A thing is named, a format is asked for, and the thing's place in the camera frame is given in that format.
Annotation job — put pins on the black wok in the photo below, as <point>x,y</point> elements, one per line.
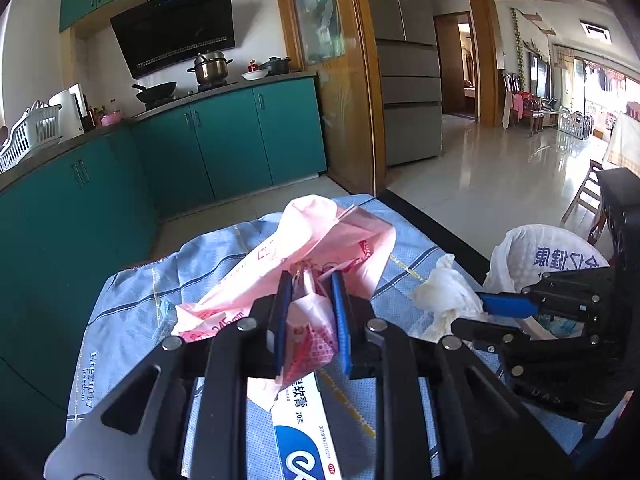
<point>159,92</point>

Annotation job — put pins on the white plastic trash basket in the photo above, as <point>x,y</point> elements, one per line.
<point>525,255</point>

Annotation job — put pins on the blue checked tablecloth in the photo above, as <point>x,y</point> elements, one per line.
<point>439,410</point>

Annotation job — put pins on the white bowl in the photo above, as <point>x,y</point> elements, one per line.
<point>253,75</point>

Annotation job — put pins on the white tissue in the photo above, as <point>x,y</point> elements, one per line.
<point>443,297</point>

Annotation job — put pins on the black cooking pot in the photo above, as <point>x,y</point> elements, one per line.
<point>276,66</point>

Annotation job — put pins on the silver refrigerator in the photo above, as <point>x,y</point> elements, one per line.
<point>408,60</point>

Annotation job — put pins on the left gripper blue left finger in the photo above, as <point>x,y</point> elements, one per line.
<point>276,326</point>

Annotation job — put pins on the white blue ointment box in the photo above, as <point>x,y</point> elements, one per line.
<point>303,436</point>

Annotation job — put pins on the steel stock pot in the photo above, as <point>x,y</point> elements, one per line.
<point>210,68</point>

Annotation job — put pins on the white kitchen appliance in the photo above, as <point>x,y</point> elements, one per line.
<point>72,110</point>

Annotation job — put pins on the white dish rack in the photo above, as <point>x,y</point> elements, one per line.
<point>37,129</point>

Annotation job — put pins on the white printed trash bag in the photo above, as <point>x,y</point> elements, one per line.
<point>548,279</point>

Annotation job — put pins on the pink printed plastic bag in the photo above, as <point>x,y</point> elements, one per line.
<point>315,237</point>

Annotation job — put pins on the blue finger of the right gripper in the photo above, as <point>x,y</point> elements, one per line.
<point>482,334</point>
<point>508,305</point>

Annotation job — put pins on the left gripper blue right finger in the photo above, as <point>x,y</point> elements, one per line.
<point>341,304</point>

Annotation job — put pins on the wooden stool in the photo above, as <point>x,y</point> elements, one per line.
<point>588,197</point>

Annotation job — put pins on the pink bowl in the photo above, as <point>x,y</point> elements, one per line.
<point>111,119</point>

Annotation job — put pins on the clear plastic wrapper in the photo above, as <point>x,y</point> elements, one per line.
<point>166,319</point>

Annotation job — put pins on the wooden glass sliding door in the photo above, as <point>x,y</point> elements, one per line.
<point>335,39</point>

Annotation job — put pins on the black range hood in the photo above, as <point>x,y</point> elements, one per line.
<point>159,33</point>

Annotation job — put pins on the teal lower cabinets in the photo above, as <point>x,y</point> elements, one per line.
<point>96,206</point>

